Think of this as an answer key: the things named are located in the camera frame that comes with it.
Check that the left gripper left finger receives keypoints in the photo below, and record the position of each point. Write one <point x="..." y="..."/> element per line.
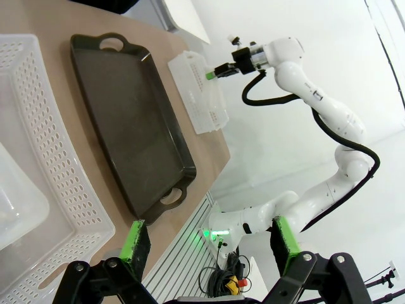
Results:
<point x="136" y="244"/>

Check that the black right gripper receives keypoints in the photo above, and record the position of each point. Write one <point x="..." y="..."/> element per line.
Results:
<point x="242" y="60"/>

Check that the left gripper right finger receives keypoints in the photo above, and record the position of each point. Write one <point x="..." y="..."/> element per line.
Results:
<point x="286" y="244"/>

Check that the translucent white plastic flask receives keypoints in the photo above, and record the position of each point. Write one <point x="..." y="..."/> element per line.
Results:
<point x="19" y="206"/>

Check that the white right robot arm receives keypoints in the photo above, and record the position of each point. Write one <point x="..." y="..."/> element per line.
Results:
<point x="326" y="104"/>

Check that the white perforated plastic basket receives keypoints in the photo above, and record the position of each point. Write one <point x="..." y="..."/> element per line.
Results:
<point x="199" y="95"/>
<point x="47" y="126"/>

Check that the yellow red emergency stop button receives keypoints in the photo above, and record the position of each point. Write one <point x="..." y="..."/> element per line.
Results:
<point x="236" y="282"/>

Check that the black tripod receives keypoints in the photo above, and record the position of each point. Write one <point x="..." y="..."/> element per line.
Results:
<point x="384" y="280"/>

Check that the dark brown plastic tray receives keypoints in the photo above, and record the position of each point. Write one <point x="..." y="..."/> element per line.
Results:
<point x="126" y="126"/>

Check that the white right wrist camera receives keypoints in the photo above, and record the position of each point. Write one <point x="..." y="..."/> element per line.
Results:
<point x="233" y="41"/>

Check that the white slotted table frame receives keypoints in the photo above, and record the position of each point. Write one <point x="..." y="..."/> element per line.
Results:
<point x="186" y="253"/>

